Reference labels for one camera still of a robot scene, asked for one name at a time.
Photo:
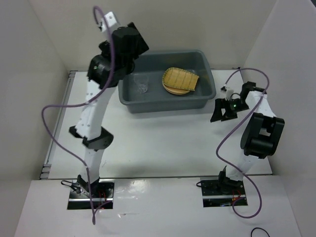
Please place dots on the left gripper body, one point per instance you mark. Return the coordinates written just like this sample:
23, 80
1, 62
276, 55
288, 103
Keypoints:
142, 47

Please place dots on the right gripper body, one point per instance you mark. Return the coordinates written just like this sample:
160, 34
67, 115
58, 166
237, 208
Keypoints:
238, 105

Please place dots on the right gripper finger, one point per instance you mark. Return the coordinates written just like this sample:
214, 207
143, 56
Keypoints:
217, 114
229, 115

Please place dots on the clear plastic cup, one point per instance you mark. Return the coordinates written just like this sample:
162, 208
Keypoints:
142, 82

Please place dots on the yellow round plate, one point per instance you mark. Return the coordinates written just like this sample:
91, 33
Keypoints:
175, 91

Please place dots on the woven bamboo tray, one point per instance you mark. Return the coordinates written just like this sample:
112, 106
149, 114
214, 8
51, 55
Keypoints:
180, 79

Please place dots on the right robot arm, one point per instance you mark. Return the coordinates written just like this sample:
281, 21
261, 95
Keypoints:
260, 137

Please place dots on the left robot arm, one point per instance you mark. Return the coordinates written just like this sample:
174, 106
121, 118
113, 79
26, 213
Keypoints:
89, 128

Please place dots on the grey plastic bin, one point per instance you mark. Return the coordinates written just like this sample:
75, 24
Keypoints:
157, 99

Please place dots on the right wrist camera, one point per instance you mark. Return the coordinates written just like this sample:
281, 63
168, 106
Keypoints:
227, 91

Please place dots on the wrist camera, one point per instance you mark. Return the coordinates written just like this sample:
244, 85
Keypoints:
109, 22
227, 91

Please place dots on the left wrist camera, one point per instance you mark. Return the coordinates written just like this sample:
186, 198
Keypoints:
109, 22

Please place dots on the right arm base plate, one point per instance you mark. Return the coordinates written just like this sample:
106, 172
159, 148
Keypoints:
215, 195

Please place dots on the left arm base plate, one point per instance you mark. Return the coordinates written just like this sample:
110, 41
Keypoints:
102, 196

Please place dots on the aluminium table rail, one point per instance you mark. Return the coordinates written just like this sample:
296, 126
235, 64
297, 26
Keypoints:
49, 155

